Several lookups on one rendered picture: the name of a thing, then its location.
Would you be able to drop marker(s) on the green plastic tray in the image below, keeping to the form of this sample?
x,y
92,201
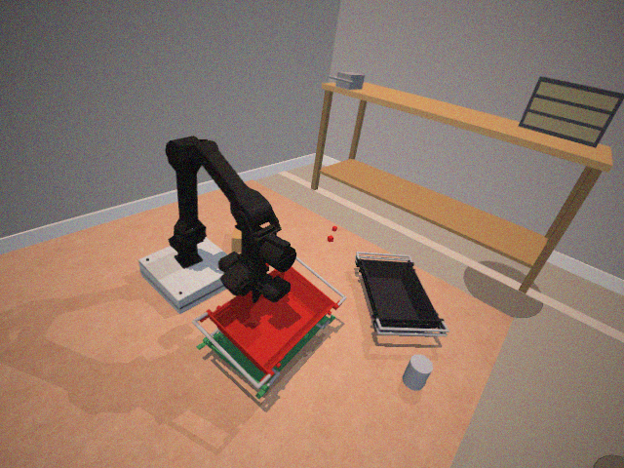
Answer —
x,y
246,364

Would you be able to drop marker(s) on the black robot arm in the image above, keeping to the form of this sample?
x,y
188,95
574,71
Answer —
x,y
249,208

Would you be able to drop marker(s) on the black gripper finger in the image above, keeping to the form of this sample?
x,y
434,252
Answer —
x,y
256,294

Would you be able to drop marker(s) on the grey cylinder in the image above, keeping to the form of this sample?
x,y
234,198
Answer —
x,y
417,372

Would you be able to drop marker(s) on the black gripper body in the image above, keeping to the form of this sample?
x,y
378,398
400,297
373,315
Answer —
x,y
273,290

